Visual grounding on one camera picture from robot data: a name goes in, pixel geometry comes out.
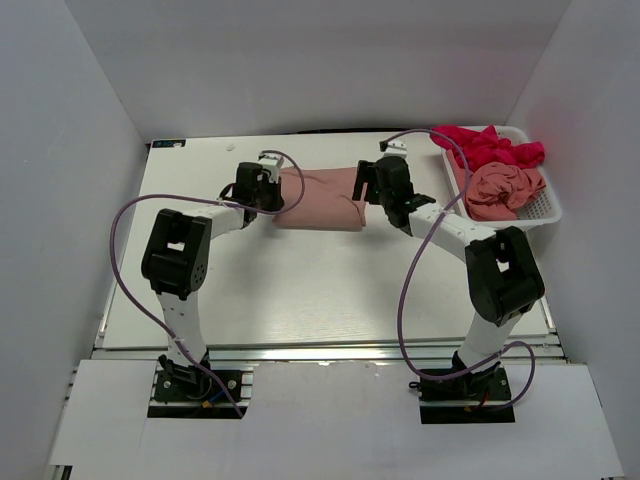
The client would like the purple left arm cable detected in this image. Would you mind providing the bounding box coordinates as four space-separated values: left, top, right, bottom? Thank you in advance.
109 148 306 419

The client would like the magenta t shirt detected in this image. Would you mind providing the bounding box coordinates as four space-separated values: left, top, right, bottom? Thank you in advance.
430 125 545 172

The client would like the coral pink t shirt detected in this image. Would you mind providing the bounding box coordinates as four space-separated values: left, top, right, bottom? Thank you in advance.
464 162 546 221

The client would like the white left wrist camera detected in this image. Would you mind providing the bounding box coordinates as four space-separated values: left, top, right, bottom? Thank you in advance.
258 151 284 184

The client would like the white perforated plastic basket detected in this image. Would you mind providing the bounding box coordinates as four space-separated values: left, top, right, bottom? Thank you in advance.
441 125 562 231

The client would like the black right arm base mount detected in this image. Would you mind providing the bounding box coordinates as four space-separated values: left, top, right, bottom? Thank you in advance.
408 367 515 425

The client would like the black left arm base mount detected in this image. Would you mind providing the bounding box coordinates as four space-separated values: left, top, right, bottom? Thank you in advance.
147 368 253 420

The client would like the dusty pink t shirt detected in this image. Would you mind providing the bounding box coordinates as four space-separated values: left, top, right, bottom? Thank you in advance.
272 167 366 231

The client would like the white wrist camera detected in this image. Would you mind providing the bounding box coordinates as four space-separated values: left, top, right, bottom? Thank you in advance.
258 151 284 184
379 139 408 160

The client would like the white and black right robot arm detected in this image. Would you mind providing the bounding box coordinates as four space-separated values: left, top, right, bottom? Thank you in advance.
353 155 545 399

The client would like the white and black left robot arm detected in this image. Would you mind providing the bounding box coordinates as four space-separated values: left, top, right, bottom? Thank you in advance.
141 154 284 399

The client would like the black xdof label sticker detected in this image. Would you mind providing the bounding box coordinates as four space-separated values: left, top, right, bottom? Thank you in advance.
151 139 186 149

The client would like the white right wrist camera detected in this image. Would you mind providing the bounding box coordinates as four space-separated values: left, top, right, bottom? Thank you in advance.
379 139 408 160

